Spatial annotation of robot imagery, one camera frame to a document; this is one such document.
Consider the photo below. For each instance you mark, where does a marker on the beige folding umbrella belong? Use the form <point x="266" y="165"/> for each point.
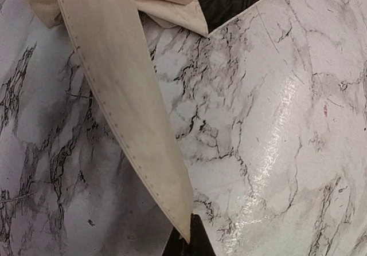
<point x="109" y="39"/>

